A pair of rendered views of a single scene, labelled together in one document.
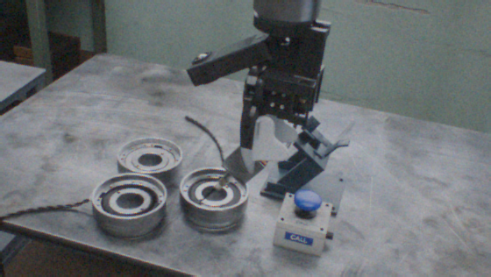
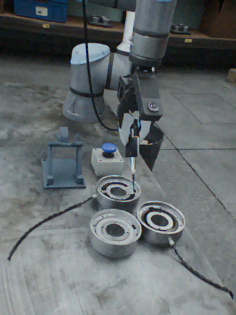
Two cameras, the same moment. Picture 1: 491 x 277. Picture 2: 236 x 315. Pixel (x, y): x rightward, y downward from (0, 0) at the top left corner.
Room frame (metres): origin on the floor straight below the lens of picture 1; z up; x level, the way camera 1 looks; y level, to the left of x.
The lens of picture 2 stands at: (1.01, 0.62, 1.33)
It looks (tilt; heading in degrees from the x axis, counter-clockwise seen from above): 30 degrees down; 236
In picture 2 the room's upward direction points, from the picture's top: 10 degrees clockwise
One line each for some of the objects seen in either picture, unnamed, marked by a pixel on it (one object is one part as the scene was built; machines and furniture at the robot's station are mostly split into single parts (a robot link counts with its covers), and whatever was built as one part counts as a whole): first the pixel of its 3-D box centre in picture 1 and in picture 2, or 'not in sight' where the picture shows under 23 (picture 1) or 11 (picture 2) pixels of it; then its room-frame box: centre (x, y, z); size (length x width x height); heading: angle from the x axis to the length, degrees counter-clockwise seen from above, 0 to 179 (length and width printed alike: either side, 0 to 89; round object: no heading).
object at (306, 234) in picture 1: (306, 223); (106, 160); (0.57, -0.10, 0.82); 0.08 x 0.07 x 0.05; 78
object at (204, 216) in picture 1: (214, 197); (117, 194); (0.61, 0.04, 0.82); 0.10 x 0.10 x 0.04
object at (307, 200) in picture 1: (305, 209); (108, 153); (0.57, -0.09, 0.85); 0.04 x 0.04 x 0.05
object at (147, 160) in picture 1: (150, 164); (114, 233); (0.68, 0.16, 0.82); 0.10 x 0.10 x 0.04
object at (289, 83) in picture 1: (284, 67); (139, 82); (0.56, -0.03, 1.07); 0.09 x 0.08 x 0.12; 75
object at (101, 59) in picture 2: not in sight; (91, 66); (0.48, -0.43, 0.97); 0.13 x 0.12 x 0.14; 151
